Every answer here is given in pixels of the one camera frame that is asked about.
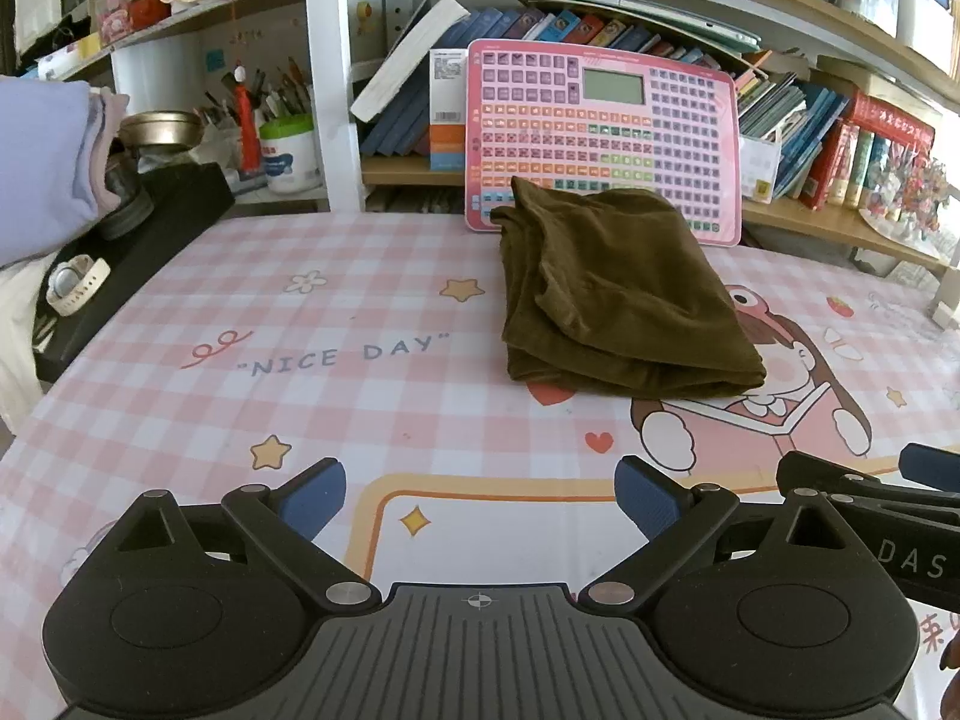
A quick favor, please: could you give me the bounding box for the white plastic jar green lid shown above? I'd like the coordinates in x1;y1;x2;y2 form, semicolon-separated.
259;114;322;195

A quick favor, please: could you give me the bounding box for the white wristwatch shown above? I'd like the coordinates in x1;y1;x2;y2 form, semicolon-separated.
46;254;110;317

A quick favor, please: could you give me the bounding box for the black flat case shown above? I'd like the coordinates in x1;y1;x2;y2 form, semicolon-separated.
34;163;235;383

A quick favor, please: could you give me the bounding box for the white leaning book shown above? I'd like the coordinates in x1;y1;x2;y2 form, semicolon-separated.
350;0;469;122

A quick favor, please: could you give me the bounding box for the brass metal bowl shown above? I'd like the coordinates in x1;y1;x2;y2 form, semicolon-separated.
119;110;203;149

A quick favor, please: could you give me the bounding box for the white cloth pile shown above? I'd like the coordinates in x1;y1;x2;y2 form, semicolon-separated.
0;254;55;436

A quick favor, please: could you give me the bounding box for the pink keyboard learning toy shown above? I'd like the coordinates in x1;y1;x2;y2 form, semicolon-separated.
464;39;742;247

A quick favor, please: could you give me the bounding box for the white orange boxed book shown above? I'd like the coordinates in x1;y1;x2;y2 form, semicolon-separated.
428;49;469;172

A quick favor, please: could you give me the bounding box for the lavender folded cloth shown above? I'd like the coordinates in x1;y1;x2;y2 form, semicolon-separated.
0;76;128;265

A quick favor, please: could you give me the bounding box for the pink checked cartoon table mat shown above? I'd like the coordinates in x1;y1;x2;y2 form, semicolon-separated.
2;215;958;718

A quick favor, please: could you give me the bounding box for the dark brown corduroy garment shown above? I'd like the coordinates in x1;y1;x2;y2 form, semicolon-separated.
491;177;766;400

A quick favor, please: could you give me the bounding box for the red book set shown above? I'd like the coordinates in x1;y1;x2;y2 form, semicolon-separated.
799;91;935;210

